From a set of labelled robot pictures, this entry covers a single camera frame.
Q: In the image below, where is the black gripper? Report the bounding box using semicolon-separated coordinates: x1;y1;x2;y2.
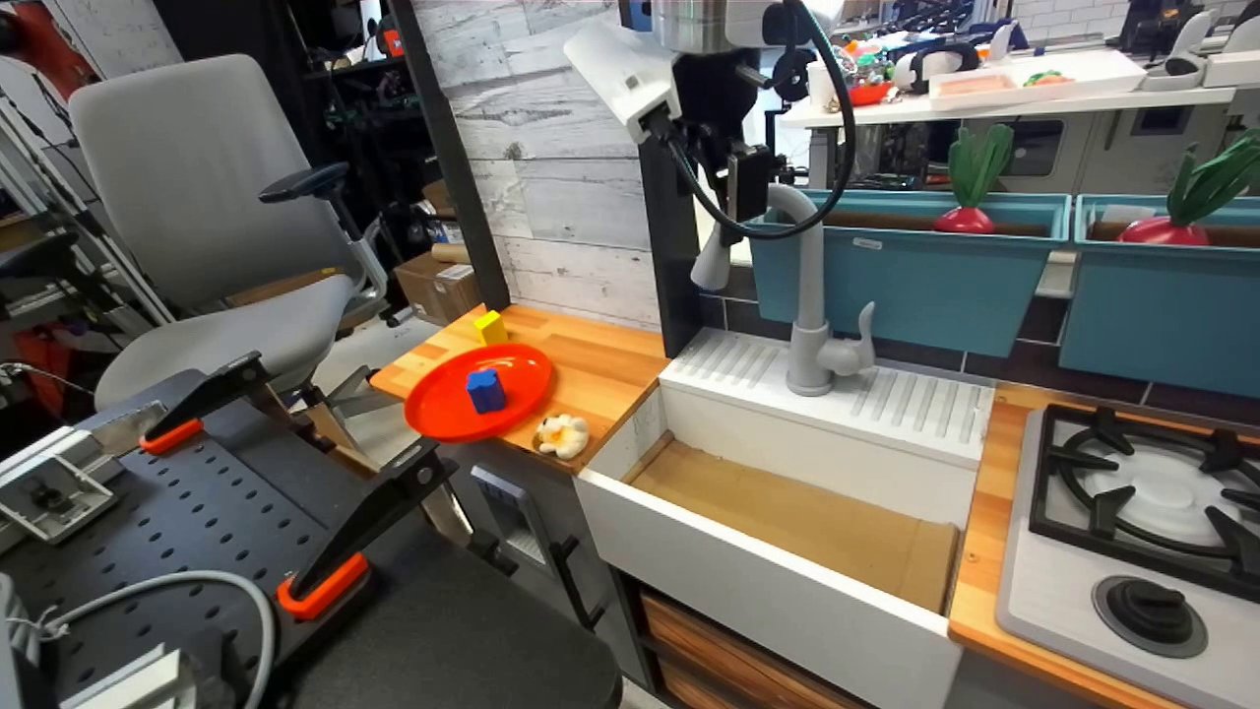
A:
668;45;778;228

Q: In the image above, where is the grey toy faucet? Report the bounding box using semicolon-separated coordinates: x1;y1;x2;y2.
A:
683;178;880;404

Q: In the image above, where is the teal planter box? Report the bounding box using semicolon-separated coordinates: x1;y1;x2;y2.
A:
1056;192;1260;405
742;186;1073;362

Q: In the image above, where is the wooden toy kitchen set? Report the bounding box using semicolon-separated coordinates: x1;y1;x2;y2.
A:
366;304;1260;709

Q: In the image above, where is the pink toy radish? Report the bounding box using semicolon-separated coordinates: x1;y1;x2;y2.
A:
931;119;1021;235
1114;130;1260;247

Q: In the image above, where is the white background table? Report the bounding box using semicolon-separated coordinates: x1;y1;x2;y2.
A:
782;49;1242;136

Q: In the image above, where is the black slanted pole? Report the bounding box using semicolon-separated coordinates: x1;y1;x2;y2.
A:
384;0;517;317

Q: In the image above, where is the yellow toy block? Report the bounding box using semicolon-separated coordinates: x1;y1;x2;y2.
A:
468;309;517;352

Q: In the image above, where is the white yellow popcorn toy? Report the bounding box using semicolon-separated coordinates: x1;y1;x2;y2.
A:
528;410;595;463

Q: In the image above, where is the brown cardboard box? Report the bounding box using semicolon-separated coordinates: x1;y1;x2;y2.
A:
391;245;482;331

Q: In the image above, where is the blue toy cube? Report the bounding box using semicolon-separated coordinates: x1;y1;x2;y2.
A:
465;367;510;418

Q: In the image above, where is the red round plate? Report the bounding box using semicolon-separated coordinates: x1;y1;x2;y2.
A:
401;342;564;444

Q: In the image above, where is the white toy sink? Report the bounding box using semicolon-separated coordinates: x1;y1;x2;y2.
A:
569;322;1000;709

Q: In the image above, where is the wooden toy drawer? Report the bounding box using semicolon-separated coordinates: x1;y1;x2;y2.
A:
632;589;841;709

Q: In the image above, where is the black burner grate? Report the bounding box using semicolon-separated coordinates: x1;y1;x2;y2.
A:
1022;404;1260;608

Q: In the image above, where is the grey stove panel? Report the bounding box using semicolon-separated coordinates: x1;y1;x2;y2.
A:
996;398;1260;709

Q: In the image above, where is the orange black bar clamp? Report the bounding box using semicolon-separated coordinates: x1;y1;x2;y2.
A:
135;352;270;463
270;444;458;627

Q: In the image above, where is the grey office chair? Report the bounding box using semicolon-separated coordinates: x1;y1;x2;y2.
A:
61;50;398;415

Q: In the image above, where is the black stove knob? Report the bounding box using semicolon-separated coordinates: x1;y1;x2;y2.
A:
1091;570;1211;661

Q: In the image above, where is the black pegboard table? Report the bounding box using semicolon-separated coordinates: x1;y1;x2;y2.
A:
0;389;627;709

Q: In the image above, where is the black upright post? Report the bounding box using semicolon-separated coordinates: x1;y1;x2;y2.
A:
639;121;703;362

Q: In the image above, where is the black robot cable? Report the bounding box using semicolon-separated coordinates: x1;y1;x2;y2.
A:
661;0;858;247

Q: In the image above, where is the grey cable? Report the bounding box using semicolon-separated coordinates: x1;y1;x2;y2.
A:
22;569;284;709

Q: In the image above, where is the white square mount plate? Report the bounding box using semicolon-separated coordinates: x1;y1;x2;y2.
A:
0;451;120;545

